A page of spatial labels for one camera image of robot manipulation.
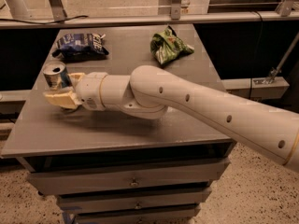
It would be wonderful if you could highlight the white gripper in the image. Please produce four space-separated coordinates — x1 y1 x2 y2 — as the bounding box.
43 72 107 111

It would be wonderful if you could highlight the silver blue redbull can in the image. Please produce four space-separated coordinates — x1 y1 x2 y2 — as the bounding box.
43 61 70 91

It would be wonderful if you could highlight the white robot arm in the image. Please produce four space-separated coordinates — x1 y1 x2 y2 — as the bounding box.
43 63 299 173

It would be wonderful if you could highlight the blue chip bag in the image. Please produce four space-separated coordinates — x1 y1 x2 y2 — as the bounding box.
52 33 109 59

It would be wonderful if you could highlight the green jalapeno chip bag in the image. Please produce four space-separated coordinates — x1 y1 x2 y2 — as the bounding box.
150 26 194 66

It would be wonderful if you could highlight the grey drawer cabinet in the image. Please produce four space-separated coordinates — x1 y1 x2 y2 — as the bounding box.
0 23 237 224

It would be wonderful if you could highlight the white pipe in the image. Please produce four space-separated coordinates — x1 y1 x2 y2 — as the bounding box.
5 0 30 20

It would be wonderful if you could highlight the middle grey drawer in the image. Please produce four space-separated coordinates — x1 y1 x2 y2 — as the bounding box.
58 187 211 214

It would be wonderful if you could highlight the grey drawer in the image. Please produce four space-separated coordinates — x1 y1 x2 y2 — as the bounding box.
28 158 230 195
76 204 200 224
58 187 211 214

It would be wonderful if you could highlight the top grey drawer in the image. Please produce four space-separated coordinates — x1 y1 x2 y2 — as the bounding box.
28 158 230 195

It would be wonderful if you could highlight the bottom grey drawer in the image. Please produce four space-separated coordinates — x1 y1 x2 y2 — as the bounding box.
76 204 200 224

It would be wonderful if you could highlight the lower metal beam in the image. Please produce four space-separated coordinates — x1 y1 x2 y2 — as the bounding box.
222 77 289 100

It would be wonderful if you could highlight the black cable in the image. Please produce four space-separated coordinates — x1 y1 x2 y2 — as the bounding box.
0 14 89 25

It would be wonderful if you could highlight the left metal bracket strut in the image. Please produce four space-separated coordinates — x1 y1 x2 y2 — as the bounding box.
49 0 67 21

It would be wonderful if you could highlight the centre metal bracket strut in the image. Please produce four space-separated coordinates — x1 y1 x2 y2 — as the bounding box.
170 0 181 20

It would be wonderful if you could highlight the metal horizontal rail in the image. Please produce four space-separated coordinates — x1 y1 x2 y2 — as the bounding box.
0 11 299 30

